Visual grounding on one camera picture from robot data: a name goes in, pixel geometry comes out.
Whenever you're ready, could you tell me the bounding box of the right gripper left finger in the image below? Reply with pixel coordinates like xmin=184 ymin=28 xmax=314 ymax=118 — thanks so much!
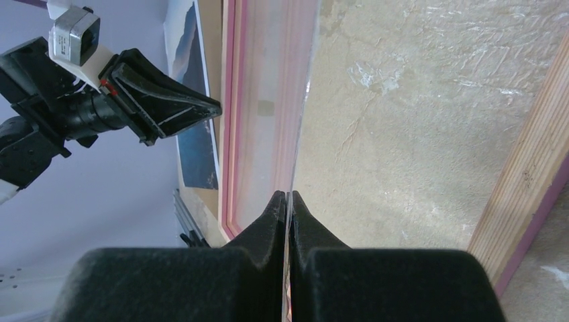
xmin=51 ymin=191 xmax=287 ymax=321

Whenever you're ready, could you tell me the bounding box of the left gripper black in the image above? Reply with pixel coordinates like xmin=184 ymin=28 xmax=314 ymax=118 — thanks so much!
xmin=1 ymin=37 xmax=222 ymax=147

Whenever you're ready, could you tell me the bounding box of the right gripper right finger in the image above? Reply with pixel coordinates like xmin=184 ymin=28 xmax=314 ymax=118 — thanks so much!
xmin=289 ymin=192 xmax=505 ymax=321

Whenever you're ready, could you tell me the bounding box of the seascape photo print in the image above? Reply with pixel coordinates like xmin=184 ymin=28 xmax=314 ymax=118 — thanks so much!
xmin=164 ymin=1 xmax=219 ymax=191

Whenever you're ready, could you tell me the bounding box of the pink wooden picture frame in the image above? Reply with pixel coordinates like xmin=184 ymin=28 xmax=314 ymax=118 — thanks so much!
xmin=219 ymin=1 xmax=568 ymax=282

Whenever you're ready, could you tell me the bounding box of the clear acrylic glass sheet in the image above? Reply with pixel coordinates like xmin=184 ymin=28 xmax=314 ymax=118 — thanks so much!
xmin=219 ymin=1 xmax=319 ymax=238

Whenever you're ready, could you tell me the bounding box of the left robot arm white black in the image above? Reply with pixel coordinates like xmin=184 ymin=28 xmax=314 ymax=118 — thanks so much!
xmin=1 ymin=37 xmax=222 ymax=201

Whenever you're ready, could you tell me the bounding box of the brown cardboard backing board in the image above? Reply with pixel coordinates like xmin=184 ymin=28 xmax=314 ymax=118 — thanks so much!
xmin=178 ymin=1 xmax=223 ymax=219

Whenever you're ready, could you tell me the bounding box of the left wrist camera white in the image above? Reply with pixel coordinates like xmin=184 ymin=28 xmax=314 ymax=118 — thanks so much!
xmin=47 ymin=1 xmax=113 ymax=92

